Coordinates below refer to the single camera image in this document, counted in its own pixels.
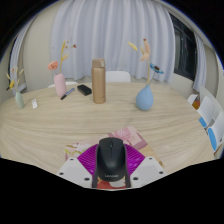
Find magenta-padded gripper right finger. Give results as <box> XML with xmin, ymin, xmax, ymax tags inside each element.
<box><xmin>123</xmin><ymin>145</ymin><xmax>167</xmax><ymax>189</ymax></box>

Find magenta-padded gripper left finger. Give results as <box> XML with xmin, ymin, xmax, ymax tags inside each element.
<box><xmin>56</xmin><ymin>143</ymin><xmax>100</xmax><ymax>189</ymax></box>

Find black computer mouse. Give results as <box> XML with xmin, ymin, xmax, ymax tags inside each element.
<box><xmin>94</xmin><ymin>136</ymin><xmax>128</xmax><ymax>183</ymax></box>

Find printed pink red mouse pad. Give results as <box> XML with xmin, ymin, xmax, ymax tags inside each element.
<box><xmin>63</xmin><ymin>125</ymin><xmax>166</xmax><ymax>190</ymax></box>

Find blue vase with dried flowers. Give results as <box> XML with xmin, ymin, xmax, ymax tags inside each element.
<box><xmin>127</xmin><ymin>38</ymin><xmax>165</xmax><ymax>112</ymax></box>

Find dark marker pen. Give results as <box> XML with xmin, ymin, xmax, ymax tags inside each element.
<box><xmin>60</xmin><ymin>87</ymin><xmax>76</xmax><ymax>101</ymax></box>

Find black rectangular case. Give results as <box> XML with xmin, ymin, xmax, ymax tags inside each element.
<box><xmin>76</xmin><ymin>84</ymin><xmax>93</xmax><ymax>97</ymax></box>

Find white and blue chairs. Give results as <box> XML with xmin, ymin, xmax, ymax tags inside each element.
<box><xmin>186</xmin><ymin>86</ymin><xmax>224</xmax><ymax>158</ymax></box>

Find pink vase with dried flowers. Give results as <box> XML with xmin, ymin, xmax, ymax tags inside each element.
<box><xmin>47</xmin><ymin>40</ymin><xmax>78</xmax><ymax>98</ymax></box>

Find green vase with dried flowers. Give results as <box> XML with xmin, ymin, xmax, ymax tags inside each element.
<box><xmin>5</xmin><ymin>66</ymin><xmax>26</xmax><ymax>110</ymax></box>

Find brown thermos bottle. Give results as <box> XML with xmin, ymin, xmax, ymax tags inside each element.
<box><xmin>91</xmin><ymin>58</ymin><xmax>107</xmax><ymax>105</ymax></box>

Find narrow white curtain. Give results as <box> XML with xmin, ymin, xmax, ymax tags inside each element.
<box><xmin>193</xmin><ymin>31</ymin><xmax>208</xmax><ymax>93</ymax></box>
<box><xmin>9</xmin><ymin>24</ymin><xmax>33</xmax><ymax>94</ymax></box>

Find dark framed window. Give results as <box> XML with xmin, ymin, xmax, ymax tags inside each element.
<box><xmin>169</xmin><ymin>13</ymin><xmax>198</xmax><ymax>82</ymax></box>

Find wide white curtain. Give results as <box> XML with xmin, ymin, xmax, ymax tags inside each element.
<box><xmin>49</xmin><ymin>0</ymin><xmax>177</xmax><ymax>83</ymax></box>

